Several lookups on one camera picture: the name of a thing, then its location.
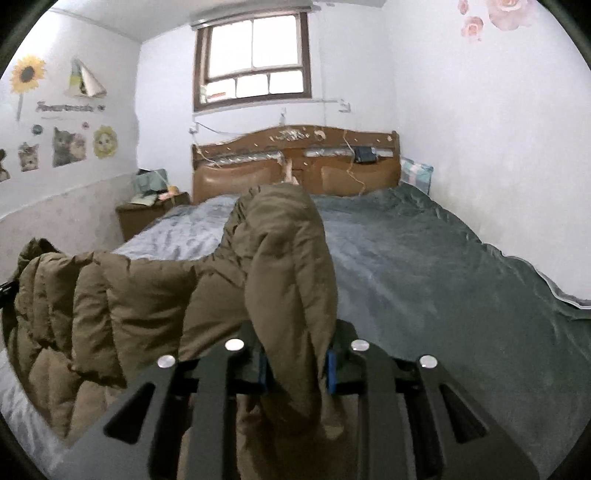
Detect brown puffer jacket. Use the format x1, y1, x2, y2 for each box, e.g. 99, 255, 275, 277
2, 184, 356, 479

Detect grey plush bed blanket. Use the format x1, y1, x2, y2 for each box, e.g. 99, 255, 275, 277
0, 183, 591, 480

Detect brown wooden nightstand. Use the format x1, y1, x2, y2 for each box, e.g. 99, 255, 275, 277
115, 192, 191, 241

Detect green bag on nightstand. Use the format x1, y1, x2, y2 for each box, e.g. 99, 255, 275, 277
130, 169, 168, 206

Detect checkered pastel pillow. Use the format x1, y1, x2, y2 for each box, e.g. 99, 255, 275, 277
401, 157, 434, 195

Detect brown wooden headboard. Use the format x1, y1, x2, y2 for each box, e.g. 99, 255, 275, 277
192, 125, 401, 204

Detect black device on headboard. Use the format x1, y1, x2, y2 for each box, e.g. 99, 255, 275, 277
353, 146, 379, 164

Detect yellow flower cat sticker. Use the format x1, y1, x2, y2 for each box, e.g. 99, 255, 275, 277
93, 125, 118, 159

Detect two grey cats sticker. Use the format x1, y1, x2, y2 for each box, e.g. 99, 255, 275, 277
52, 127, 87, 168

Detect cat in hat sticker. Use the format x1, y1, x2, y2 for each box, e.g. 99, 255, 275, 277
0, 149, 11, 182

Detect small tabby kitten sticker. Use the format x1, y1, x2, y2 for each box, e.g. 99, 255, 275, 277
18, 142, 39, 172

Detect brown framed window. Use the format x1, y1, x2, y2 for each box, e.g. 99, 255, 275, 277
193, 10, 312, 112

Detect white charging cable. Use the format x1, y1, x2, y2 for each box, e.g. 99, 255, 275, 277
341, 129, 367, 196

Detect peeling paper wall poster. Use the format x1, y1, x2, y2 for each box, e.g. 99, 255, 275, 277
65, 58, 107, 98

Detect sunflower wall sticker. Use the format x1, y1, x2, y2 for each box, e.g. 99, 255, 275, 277
10, 55, 46, 122

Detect pink rose wall stickers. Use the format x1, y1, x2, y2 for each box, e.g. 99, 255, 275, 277
457, 0, 537, 42

